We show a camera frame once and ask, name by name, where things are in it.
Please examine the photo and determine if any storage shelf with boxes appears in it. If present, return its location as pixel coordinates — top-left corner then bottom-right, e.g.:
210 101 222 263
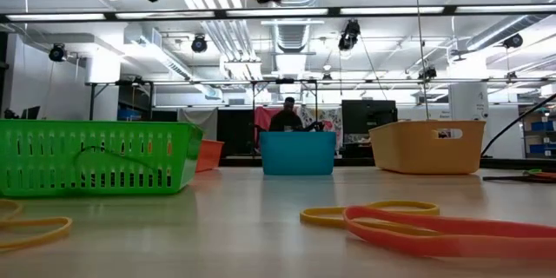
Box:
519 103 556 160

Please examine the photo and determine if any thin yellow rubber band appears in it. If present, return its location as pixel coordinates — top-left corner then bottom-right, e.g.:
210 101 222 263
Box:
0 198 74 253

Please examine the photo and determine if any grey cloth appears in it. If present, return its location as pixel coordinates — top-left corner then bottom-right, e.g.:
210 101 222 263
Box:
176 108 219 141

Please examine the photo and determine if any orange rubber band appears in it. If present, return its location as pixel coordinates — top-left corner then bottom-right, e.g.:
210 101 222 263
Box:
341 205 556 260

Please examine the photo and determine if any large black monitor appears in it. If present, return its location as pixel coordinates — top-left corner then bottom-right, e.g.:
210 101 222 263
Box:
341 99 398 142

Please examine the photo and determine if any thin black hanging cable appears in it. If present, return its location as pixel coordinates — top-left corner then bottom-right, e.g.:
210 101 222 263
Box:
411 0 431 122

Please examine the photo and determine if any background workstation frame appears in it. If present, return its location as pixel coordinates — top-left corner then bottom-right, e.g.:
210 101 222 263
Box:
86 76 556 157

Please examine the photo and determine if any black aluminium frame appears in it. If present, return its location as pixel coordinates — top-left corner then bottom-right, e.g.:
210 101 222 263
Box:
0 5 556 182

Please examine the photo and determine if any patterned cloth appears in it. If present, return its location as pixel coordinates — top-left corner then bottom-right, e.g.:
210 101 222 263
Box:
299 107 344 151

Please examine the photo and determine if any blue crate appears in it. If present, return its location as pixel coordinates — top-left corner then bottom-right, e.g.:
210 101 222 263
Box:
116 108 142 122

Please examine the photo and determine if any black rubber band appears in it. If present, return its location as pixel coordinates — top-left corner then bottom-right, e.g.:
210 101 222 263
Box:
71 145 162 183

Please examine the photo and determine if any green slotted plastic basket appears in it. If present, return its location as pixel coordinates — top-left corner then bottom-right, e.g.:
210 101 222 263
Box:
0 119 204 198

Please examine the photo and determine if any small black monitor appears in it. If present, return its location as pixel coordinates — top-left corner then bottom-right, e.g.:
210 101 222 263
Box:
20 105 42 121

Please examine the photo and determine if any person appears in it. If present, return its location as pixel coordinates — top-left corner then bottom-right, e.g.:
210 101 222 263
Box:
268 96 305 133

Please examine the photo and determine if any black partition panel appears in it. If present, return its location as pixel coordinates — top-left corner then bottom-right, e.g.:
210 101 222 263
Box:
216 109 255 157

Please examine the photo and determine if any orange slotted plastic basket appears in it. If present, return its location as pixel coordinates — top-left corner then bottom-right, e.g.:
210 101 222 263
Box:
195 138 226 174

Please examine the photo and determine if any blue plastic bin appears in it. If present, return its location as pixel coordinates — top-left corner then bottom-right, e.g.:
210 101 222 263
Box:
259 131 338 177

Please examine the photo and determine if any yellow plastic bin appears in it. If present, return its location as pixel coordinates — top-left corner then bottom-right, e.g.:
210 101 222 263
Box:
368 120 487 175

